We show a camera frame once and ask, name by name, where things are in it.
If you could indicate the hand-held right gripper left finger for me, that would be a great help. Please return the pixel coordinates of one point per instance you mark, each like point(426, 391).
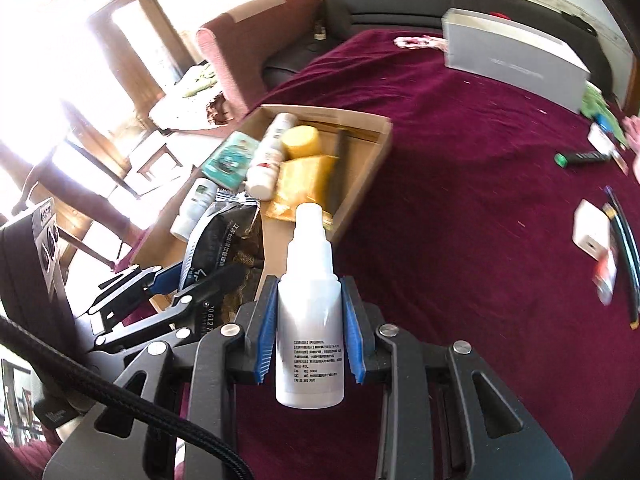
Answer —
point(265, 335)

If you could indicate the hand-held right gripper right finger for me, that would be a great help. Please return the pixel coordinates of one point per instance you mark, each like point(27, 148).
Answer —
point(354, 335)

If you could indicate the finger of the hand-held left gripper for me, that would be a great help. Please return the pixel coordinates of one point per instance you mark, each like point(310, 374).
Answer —
point(162, 280)
point(150, 327)

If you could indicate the white spray bottle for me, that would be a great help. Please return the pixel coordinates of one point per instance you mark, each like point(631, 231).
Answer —
point(310, 310)

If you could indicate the black foil packet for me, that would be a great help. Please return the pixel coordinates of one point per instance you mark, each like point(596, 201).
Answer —
point(225, 235)

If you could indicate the small white bottle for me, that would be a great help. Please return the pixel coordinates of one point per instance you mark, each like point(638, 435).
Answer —
point(195, 205)

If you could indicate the green wet wipes packet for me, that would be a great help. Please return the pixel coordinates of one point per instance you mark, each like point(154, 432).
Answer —
point(231, 159)

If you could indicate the yellow packet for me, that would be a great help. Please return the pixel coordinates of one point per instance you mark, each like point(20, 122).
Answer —
point(300, 185)

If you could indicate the cardboard box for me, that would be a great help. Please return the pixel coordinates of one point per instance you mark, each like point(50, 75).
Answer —
point(367, 160)

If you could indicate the wooden chair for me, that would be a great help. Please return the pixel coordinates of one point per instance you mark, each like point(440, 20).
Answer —
point(155, 165)

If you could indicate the tall white bottle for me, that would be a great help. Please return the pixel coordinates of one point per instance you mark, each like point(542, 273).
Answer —
point(267, 160)

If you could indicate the maroon tablecloth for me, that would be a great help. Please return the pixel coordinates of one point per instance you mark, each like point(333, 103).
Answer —
point(475, 210)

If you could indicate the floral blanket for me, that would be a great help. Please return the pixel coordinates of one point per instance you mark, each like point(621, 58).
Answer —
point(195, 90)

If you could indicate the yellow round lid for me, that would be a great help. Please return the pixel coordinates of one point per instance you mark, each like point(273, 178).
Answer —
point(300, 141)

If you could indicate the maroon armchair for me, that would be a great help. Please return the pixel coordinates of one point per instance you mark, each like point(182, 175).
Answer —
point(240, 55)

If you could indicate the wooden glass door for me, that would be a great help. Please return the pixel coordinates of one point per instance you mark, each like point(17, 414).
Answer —
point(145, 25)

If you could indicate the white red small tube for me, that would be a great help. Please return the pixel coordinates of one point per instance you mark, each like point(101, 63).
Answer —
point(605, 277)

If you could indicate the white power adapter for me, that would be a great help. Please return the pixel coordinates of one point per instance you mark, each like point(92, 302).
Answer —
point(590, 227)

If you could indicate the black pencil yellow end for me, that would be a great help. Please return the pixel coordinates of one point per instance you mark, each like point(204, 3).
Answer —
point(625, 270)

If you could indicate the green tipped black marker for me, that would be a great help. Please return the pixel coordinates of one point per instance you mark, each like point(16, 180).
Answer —
point(582, 159)

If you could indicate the blue pen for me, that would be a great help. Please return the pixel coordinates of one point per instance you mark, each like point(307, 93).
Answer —
point(625, 220)

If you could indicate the grey rectangular box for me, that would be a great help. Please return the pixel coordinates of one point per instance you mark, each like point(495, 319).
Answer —
point(515, 60)

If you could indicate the black sofa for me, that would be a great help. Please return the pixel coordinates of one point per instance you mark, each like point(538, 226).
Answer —
point(390, 10)

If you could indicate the pink cloth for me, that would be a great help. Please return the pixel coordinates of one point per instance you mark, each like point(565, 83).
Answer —
point(634, 132)

